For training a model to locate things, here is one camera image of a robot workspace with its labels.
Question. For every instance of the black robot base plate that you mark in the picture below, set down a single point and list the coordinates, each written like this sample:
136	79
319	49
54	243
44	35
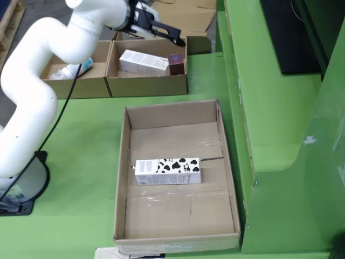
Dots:
28	209

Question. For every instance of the crumpled white paper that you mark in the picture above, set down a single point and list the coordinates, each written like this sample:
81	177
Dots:
105	253

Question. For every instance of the flattened cardboard sheet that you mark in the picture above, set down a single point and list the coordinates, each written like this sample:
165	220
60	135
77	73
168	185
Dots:
194	16

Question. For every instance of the crumpled clear plastic bag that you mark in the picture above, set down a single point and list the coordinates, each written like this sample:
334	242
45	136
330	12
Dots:
58	75

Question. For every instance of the glossy black screen panel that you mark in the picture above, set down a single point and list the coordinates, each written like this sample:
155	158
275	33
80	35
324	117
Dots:
291	40

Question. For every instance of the shallow cardboard tray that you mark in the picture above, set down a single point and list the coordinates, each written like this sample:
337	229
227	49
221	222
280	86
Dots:
175	215

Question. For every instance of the cow print carton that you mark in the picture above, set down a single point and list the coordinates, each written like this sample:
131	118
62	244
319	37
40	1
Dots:
167	176

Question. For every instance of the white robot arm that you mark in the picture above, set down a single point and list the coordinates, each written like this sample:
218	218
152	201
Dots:
35	108

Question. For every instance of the green metal machine housing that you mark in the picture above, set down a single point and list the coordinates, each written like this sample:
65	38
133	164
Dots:
269	108

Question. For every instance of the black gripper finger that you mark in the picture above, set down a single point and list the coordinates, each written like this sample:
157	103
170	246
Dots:
179	41
169	29

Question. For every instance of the white teal bottle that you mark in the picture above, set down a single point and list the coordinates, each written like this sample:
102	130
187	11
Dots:
83	66

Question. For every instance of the wooden pallet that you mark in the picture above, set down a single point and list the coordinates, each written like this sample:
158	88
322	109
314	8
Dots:
10	24

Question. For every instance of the small maroon box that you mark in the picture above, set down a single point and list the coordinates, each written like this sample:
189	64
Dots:
176	67

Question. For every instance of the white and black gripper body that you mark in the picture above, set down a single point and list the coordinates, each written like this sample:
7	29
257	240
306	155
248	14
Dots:
143	32

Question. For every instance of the tall white product box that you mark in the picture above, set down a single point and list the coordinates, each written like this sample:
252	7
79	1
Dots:
143	63

